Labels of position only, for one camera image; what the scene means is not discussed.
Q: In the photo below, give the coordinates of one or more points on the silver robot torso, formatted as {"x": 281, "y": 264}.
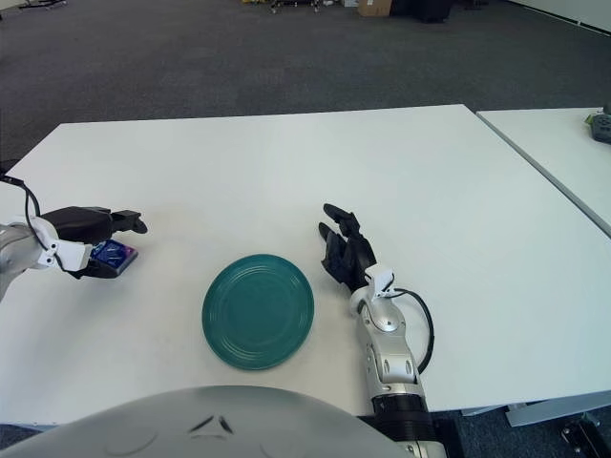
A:
{"x": 215, "y": 424}

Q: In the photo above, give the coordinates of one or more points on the green round plate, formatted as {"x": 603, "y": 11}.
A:
{"x": 258, "y": 310}

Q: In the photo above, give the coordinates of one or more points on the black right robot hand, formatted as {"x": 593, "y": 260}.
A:
{"x": 351, "y": 260}

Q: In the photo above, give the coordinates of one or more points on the brown cardboard box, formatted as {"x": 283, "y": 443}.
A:
{"x": 374, "y": 7}

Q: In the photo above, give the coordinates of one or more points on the black stand base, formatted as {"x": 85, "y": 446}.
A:
{"x": 43, "y": 3}

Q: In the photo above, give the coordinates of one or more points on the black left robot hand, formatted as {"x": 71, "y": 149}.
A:
{"x": 81, "y": 222}

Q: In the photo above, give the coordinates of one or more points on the dark grey controller device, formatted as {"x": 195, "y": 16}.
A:
{"x": 600, "y": 128}

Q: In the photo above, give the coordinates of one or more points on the black storage case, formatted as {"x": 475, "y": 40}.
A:
{"x": 422, "y": 10}

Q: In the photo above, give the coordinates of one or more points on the grey table foot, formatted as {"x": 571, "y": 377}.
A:
{"x": 534, "y": 412}

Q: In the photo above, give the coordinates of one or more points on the wheeled metal cart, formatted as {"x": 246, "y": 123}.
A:
{"x": 310, "y": 4}

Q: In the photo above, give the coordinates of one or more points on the blue purple gum pack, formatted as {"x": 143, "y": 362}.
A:
{"x": 117, "y": 255}

